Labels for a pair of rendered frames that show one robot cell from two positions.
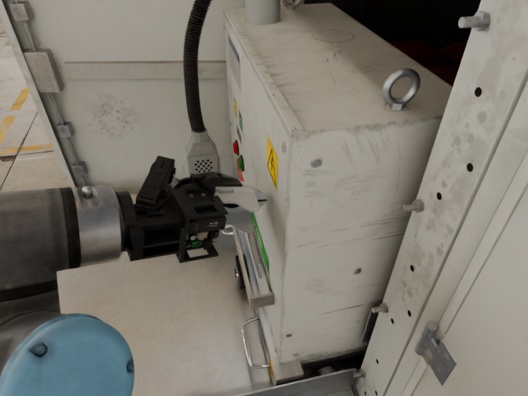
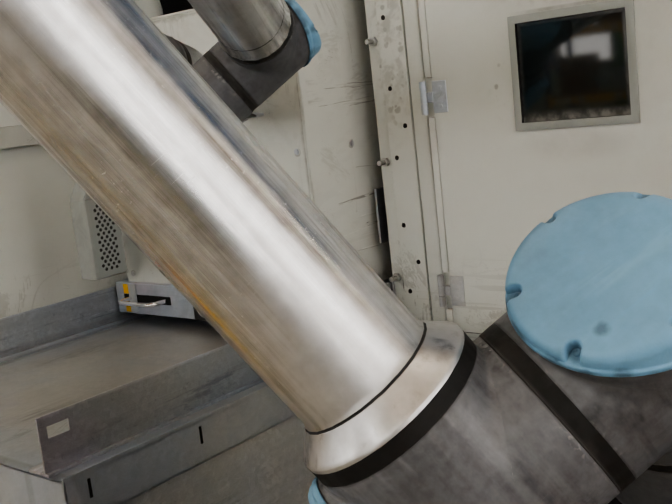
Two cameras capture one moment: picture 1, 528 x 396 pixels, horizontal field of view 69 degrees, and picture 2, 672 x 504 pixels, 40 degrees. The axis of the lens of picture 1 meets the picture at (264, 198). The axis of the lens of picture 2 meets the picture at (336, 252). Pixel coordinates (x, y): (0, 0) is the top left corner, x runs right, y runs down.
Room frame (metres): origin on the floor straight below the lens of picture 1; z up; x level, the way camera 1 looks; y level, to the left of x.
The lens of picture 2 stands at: (-0.80, 0.81, 1.23)
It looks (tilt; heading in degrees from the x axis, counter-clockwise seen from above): 10 degrees down; 323
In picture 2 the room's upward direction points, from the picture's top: 6 degrees counter-clockwise
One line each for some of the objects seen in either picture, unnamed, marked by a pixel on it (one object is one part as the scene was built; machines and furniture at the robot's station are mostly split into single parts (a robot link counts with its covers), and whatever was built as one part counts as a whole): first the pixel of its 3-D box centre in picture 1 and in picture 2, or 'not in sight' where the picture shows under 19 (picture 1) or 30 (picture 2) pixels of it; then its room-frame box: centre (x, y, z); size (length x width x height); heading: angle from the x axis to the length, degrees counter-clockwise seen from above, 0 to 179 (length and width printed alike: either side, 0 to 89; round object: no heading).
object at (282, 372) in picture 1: (258, 269); (223, 301); (0.58, 0.01, 0.90); 0.54 x 0.05 x 0.06; 13
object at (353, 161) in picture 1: (375, 163); (296, 140); (0.63, -0.22, 1.15); 0.51 x 0.50 x 0.48; 103
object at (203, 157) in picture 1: (205, 170); (99, 228); (0.76, 0.14, 1.04); 0.08 x 0.05 x 0.17; 103
